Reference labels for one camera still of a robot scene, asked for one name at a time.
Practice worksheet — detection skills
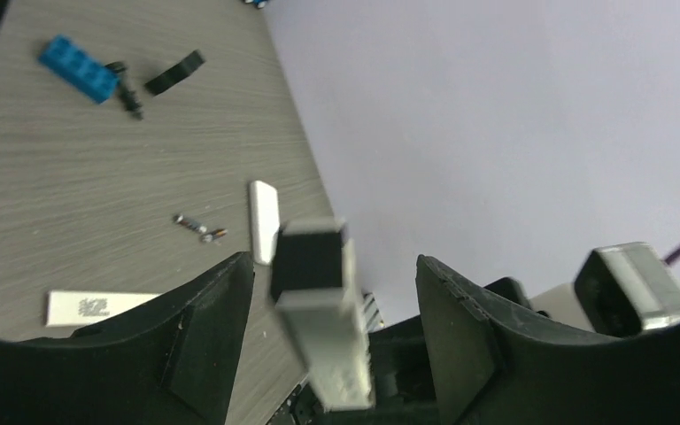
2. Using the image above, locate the white remote control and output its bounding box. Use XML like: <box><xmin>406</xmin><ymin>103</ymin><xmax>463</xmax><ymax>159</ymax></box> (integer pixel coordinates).
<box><xmin>270</xmin><ymin>217</ymin><xmax>375</xmax><ymax>411</ymax></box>

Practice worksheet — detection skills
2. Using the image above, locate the white rectangular box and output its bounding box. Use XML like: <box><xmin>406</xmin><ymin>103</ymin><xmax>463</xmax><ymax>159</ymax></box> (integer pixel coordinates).
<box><xmin>45</xmin><ymin>290</ymin><xmax>158</xmax><ymax>328</ymax></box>

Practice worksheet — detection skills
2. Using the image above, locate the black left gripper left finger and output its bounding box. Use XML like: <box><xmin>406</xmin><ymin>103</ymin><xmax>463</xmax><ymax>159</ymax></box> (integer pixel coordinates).
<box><xmin>0</xmin><ymin>252</ymin><xmax>254</xmax><ymax>424</ymax></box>

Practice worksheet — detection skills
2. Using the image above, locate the blue toy brick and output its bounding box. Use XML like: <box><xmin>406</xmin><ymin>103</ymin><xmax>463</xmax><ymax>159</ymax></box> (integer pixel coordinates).
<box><xmin>38</xmin><ymin>35</ymin><xmax>119</xmax><ymax>104</ymax></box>

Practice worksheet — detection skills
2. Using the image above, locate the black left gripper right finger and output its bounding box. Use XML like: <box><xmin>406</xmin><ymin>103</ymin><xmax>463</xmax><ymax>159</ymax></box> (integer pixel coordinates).
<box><xmin>415</xmin><ymin>255</ymin><xmax>680</xmax><ymax>424</ymax></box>

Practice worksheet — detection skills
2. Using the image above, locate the black screw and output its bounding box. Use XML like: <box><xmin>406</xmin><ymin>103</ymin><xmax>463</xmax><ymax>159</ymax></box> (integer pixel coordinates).
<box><xmin>105</xmin><ymin>61</ymin><xmax>143</xmax><ymax>120</ymax></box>

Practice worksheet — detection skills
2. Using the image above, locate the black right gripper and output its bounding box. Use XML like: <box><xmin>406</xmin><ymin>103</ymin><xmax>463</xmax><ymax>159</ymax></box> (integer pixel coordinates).
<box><xmin>292</xmin><ymin>294</ymin><xmax>440</xmax><ymax>424</ymax></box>

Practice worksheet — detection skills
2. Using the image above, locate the small black blue box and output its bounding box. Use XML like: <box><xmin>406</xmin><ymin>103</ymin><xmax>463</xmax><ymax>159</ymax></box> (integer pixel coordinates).
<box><xmin>143</xmin><ymin>50</ymin><xmax>205</xmax><ymax>96</ymax></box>

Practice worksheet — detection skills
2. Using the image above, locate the blue toy car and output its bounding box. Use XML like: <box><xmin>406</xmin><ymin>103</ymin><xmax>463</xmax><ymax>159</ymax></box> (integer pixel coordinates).
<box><xmin>243</xmin><ymin>0</ymin><xmax>269</xmax><ymax>9</ymax></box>

